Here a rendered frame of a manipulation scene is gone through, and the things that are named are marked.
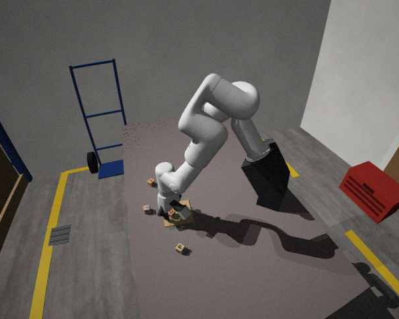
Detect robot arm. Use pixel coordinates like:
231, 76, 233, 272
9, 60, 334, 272
156, 74, 274, 197

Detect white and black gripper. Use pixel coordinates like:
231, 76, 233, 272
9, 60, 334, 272
158, 193, 182, 221

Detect tan flat mat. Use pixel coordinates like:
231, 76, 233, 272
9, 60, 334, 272
164, 200, 194, 227

